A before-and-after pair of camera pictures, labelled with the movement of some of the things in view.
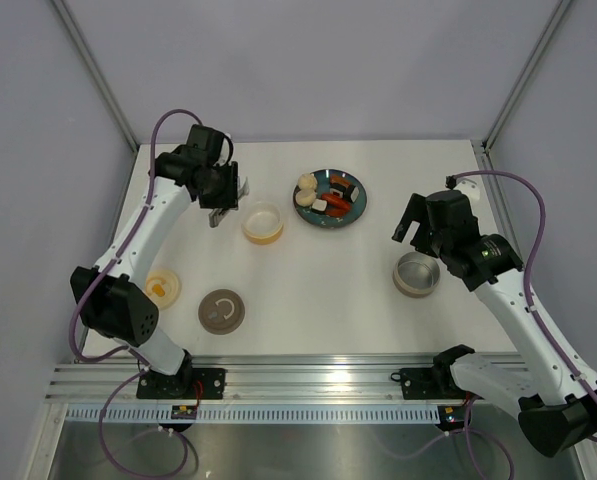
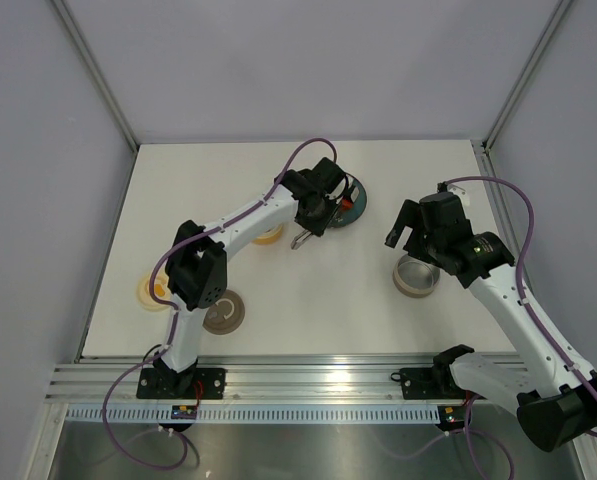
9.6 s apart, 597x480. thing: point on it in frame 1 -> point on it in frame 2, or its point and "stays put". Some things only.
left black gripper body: x=222 y=191 -> x=318 y=221
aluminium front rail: x=252 y=378 stays put
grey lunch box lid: x=221 y=311 stays put
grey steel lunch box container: x=416 y=274 stays put
